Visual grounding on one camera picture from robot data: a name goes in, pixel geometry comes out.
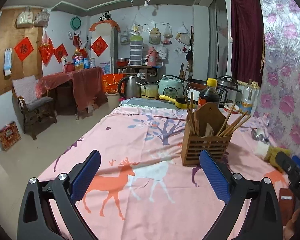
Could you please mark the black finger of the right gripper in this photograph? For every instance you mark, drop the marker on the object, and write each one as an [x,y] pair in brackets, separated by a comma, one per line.
[293,172]

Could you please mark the mint green rice cooker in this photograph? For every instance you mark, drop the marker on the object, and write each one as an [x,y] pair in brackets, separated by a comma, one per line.
[171,86]

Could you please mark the stacked grey steamer containers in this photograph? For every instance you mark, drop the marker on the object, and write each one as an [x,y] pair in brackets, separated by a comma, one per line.
[136,50]

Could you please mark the red gift box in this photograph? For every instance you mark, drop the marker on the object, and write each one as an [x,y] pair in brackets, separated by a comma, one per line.
[110,82]

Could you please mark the stainless electric kettle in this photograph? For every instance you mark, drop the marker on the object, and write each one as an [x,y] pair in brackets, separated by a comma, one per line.
[128,87]

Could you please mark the brown plush toy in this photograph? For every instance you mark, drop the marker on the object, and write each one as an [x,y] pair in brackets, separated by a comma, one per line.
[268,153]

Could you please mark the green round plate on wall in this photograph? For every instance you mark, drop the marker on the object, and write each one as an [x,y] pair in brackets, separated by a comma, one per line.
[75,23]

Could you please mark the soy sauce bottle yellow cap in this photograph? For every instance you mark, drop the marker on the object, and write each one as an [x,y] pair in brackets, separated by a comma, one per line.
[209,94]

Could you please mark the wooden armchair grey cushion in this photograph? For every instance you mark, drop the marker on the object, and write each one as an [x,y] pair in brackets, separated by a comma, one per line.
[33,108]

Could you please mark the white refrigerator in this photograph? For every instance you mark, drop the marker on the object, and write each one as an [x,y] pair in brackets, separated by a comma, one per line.
[104,45]

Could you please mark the pink thermos jug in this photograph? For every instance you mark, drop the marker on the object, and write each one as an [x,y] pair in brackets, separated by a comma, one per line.
[152,57]

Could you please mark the red covered side table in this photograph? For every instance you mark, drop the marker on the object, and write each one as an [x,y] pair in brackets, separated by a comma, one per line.
[86,86]

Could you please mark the red box on floor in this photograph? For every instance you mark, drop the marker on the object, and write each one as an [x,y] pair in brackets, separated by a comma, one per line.
[9,135]

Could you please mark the brown wooden chopstick holder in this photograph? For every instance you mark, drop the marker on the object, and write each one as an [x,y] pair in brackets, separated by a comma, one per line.
[204,130]

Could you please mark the steel pot with lid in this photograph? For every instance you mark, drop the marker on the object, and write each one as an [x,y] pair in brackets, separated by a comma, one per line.
[149,90]

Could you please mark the cooking oil bottle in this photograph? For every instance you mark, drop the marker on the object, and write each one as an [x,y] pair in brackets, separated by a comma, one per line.
[78,60]

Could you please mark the yellow pan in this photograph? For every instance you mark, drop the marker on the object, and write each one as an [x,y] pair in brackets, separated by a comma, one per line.
[180,103]

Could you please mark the clear plastic bottle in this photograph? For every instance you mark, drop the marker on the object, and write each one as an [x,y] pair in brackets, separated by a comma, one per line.
[249,95]

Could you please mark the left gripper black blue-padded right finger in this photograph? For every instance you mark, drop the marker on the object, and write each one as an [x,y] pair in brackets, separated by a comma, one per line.
[263,218]

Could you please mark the black pressure cooker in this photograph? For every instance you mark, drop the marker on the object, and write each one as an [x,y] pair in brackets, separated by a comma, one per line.
[227,88]

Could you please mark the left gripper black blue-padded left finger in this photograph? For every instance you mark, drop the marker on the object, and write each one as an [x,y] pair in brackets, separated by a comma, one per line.
[36,218]

